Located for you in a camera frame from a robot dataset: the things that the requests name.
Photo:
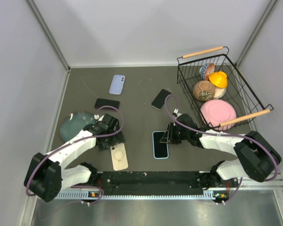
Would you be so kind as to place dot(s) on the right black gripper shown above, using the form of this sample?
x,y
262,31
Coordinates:
x,y
174,140

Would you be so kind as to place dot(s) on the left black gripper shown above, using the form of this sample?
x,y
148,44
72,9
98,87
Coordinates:
x,y
117,138

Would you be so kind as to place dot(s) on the light blue phone case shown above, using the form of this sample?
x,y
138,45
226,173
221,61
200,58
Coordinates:
x,y
160,144

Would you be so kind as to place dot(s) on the purple edged black phone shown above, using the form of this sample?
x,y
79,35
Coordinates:
x,y
106,102

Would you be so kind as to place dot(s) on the cream white phone case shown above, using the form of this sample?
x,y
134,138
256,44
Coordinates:
x,y
118,156

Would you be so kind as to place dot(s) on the silver edged black phone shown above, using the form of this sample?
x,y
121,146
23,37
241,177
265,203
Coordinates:
x,y
159,100

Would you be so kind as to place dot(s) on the lavender purple phone case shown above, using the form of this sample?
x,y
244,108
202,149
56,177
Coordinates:
x,y
117,84

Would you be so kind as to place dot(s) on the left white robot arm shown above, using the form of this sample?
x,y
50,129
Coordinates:
x,y
48,173

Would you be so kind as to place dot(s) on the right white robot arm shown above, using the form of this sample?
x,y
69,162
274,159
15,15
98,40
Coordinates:
x,y
255,157

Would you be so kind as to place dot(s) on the teal ceramic plate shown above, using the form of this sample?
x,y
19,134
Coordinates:
x,y
74,123

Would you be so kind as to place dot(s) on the pink plate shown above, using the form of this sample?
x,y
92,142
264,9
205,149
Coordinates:
x,y
216,111

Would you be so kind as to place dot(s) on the brown patterned bowl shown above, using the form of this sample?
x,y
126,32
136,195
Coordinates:
x,y
204,91

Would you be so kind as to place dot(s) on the white cream bowl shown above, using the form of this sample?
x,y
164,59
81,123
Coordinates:
x,y
219,92

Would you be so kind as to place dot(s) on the blue patterned bowl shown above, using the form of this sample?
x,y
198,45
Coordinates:
x,y
202,71

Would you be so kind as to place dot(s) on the yellow bowl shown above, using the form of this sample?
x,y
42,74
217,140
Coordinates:
x,y
219,79

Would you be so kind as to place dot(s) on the red patterned shell dish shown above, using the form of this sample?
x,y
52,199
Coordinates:
x,y
209,68

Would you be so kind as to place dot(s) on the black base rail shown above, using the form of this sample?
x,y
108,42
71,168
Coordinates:
x,y
157,182

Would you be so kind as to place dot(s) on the black wire basket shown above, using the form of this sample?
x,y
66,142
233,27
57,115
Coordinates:
x,y
239,94

